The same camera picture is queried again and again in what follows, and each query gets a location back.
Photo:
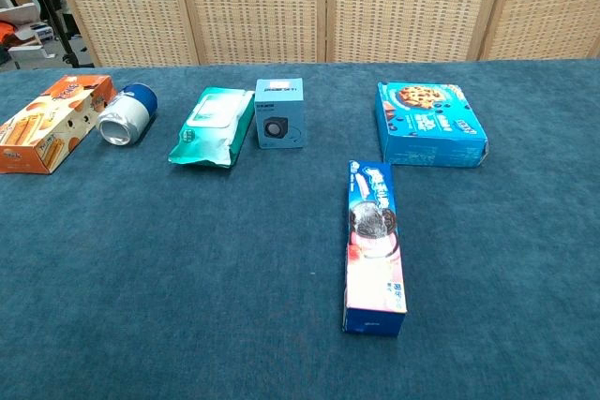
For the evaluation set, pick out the long blue pink cookie box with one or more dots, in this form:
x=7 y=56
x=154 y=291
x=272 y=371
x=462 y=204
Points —
x=375 y=255

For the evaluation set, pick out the blue table cloth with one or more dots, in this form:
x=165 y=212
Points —
x=187 y=255

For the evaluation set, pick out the green wet wipes pack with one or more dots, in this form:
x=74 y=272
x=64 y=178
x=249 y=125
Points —
x=211 y=128

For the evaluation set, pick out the woven wooden folding screen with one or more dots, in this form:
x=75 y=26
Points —
x=258 y=6

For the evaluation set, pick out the blue and white can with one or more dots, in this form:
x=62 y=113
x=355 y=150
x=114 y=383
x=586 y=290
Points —
x=126 y=114

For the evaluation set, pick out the black tripod stand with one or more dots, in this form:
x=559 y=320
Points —
x=60 y=30

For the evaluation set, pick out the small blue speaker box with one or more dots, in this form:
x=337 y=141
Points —
x=279 y=123

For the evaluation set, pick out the orange wafer biscuit box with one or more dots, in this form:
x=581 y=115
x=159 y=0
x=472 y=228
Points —
x=42 y=128

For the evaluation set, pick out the blue chocolate cookie box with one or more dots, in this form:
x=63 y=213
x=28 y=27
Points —
x=422 y=119

